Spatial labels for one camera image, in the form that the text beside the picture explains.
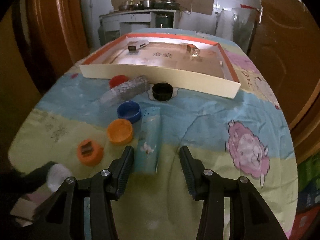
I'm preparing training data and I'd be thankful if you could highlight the black bottle cap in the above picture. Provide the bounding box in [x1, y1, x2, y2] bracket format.
[152, 82, 173, 101]

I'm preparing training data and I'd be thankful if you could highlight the green cardboard carton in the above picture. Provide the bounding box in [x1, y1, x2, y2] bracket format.
[297, 153, 319, 212]

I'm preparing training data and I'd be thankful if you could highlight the white Hello Kitty box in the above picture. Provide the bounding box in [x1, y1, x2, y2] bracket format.
[127, 40, 149, 53]

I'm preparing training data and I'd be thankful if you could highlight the dark green air fryer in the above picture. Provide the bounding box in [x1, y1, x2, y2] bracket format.
[156, 12, 174, 28]

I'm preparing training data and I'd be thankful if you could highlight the steel cooking pot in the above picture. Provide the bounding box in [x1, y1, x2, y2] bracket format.
[140, 0, 156, 9]

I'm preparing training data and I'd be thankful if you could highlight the rolled clear plastic sheet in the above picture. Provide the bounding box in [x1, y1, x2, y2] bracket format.
[215, 8, 258, 54]

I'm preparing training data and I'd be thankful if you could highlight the red bottle cap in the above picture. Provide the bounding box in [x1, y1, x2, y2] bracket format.
[109, 75, 129, 89]

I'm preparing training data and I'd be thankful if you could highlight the light blue slim box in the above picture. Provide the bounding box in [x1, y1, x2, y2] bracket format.
[134, 107, 162, 174]

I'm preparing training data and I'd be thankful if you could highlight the white kitchen counter cabinet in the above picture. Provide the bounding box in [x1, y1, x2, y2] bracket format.
[98, 9, 180, 45]

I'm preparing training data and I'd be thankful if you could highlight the colourful cartoon sheep tablecloth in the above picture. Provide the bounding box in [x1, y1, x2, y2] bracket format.
[7, 28, 299, 240]

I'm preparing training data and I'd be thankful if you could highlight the white translucent cap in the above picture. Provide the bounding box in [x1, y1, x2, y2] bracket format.
[47, 164, 73, 192]

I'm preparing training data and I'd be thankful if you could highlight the black gas stove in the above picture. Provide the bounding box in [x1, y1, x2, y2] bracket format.
[154, 0, 180, 10]

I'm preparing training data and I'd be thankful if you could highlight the wooden door frame left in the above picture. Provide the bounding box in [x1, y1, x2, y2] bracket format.
[27, 0, 89, 79]

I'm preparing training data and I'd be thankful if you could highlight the plain orange bottle cap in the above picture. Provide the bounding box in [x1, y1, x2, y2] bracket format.
[106, 119, 133, 146]

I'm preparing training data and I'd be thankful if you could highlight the blue bottle cap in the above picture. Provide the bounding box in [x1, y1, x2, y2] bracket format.
[117, 101, 142, 124]

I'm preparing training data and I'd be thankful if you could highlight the orange cap with label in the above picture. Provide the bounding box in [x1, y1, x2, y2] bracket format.
[76, 139, 104, 167]

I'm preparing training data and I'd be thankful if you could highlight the brown wooden door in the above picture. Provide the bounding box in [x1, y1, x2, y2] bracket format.
[247, 0, 320, 131]

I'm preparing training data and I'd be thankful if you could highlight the shallow cardboard tray box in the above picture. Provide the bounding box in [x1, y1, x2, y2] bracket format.
[80, 33, 241, 99]

